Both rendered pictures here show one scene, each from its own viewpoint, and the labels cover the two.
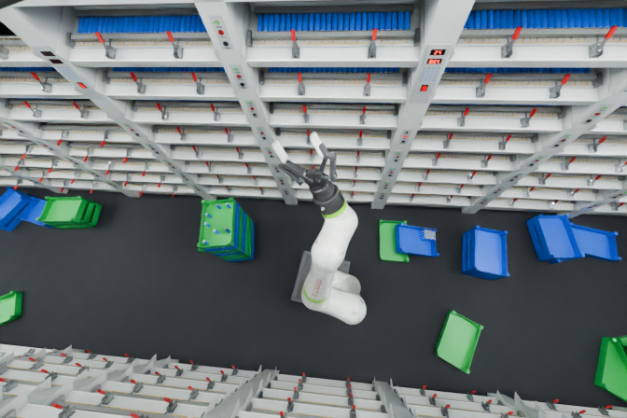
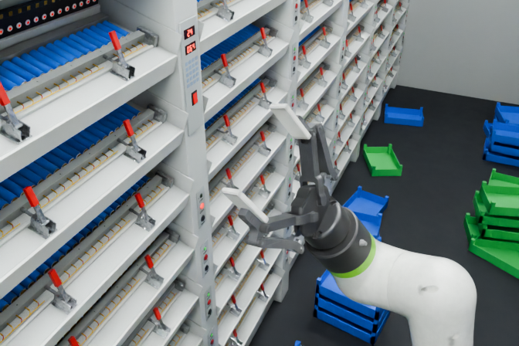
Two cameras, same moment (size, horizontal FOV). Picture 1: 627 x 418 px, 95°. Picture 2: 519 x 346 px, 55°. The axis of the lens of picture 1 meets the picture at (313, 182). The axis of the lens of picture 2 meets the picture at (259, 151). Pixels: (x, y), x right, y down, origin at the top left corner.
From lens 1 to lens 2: 0.76 m
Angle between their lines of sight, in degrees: 58
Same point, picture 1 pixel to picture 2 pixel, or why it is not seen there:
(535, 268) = not seen: hidden behind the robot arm
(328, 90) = (84, 192)
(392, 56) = (147, 66)
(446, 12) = not seen: outside the picture
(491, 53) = (217, 22)
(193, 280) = not seen: outside the picture
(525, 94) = (253, 64)
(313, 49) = (38, 114)
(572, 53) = (257, 0)
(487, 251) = not seen: hidden behind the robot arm
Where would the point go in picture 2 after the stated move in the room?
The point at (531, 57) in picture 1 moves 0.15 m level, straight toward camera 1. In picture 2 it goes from (242, 12) to (270, 26)
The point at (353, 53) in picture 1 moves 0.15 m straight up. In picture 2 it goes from (101, 86) to (87, 6)
